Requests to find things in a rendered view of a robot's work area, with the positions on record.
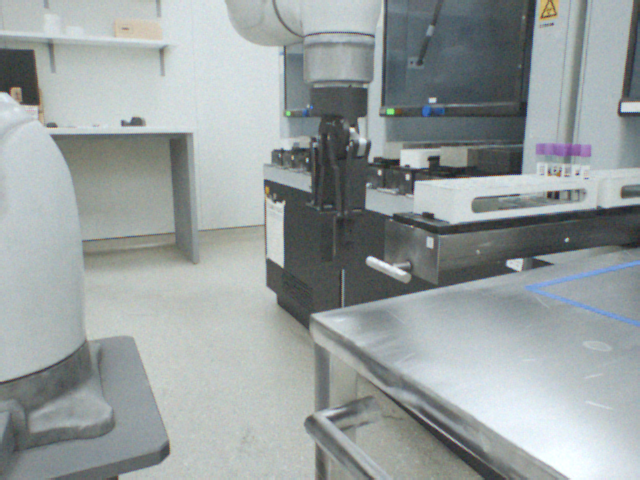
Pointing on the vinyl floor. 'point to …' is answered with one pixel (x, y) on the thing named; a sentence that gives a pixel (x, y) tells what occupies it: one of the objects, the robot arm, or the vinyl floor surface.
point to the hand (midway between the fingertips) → (336, 241)
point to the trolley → (493, 371)
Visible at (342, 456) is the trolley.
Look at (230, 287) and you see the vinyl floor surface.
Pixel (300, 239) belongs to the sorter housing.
